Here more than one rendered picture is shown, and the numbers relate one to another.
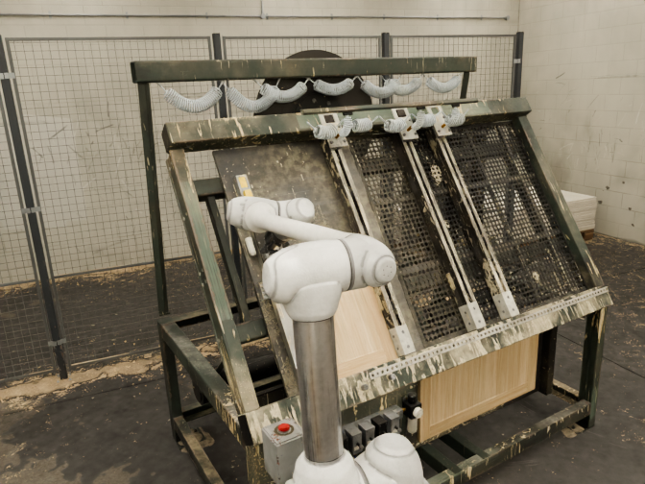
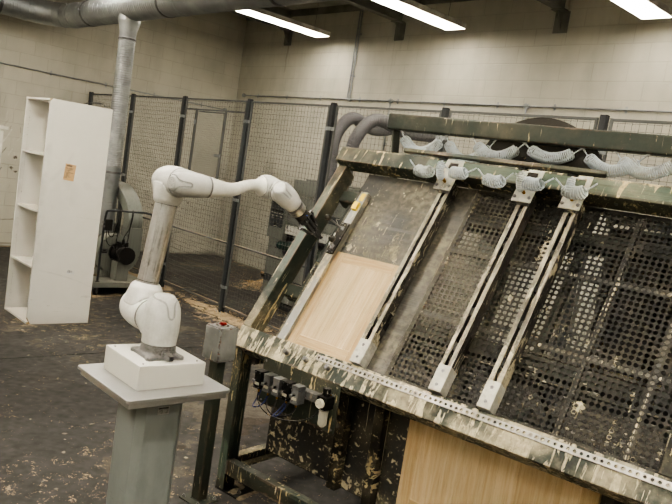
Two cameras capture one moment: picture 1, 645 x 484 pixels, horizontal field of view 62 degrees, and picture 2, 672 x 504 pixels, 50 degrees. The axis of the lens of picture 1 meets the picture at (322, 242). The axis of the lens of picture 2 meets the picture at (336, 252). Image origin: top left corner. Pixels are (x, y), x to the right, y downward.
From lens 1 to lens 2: 3.42 m
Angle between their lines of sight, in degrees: 68
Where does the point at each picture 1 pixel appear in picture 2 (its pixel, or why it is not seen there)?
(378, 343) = (350, 346)
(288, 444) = (211, 328)
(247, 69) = (466, 127)
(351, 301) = (360, 306)
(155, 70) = (399, 121)
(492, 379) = not seen: outside the picture
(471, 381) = (471, 491)
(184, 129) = (349, 152)
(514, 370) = not seen: outside the picture
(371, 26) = not seen: outside the picture
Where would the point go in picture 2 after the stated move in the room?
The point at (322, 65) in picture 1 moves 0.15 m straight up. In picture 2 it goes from (539, 132) to (544, 104)
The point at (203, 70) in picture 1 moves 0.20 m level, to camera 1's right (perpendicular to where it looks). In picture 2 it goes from (431, 124) to (448, 124)
